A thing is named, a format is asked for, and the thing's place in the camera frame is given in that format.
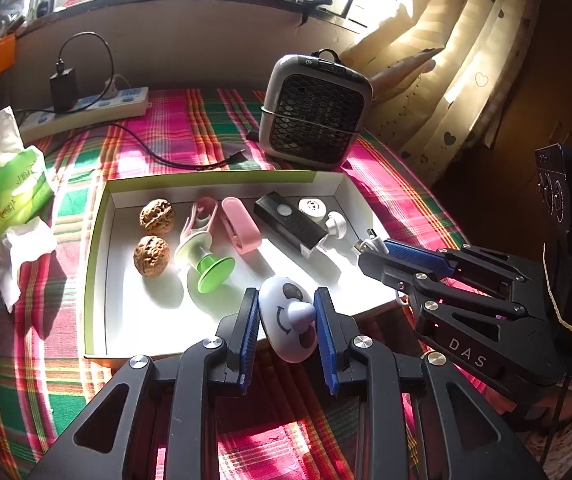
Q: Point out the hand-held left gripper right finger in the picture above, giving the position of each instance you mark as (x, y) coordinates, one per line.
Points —
(326, 345)

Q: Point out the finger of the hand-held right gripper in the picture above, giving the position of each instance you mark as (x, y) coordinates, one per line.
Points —
(416, 255)
(381, 265)

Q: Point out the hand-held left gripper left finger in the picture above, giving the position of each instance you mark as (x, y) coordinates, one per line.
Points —
(248, 335)

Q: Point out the white panda shaped gadget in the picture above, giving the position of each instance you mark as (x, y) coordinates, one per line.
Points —
(281, 320)

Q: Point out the grey mushroom shaped gadget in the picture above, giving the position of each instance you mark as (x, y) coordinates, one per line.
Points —
(337, 222)

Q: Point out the white round jar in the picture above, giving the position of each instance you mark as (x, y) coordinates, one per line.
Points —
(312, 208)

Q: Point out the green white shallow cardboard box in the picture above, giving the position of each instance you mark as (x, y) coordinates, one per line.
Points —
(131, 320)

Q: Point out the brown walnut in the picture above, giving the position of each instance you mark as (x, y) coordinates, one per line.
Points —
(151, 256)
(156, 216)

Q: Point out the small grey heater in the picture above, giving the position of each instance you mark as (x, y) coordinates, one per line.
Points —
(316, 110)

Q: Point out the heart print curtain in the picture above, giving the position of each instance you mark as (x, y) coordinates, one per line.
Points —
(441, 60)

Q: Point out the plaid blanket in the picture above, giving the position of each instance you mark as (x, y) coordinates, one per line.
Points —
(51, 360)

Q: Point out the crumpled white tissue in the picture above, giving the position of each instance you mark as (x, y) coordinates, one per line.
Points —
(21, 255)

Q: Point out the black window latch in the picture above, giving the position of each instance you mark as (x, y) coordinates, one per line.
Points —
(316, 7)

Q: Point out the white power strip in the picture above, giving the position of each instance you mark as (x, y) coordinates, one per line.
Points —
(91, 110)

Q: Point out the green tissue pack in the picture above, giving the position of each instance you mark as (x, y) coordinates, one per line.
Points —
(6, 190)

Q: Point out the black charger adapter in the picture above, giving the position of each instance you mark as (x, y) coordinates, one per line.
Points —
(62, 87)

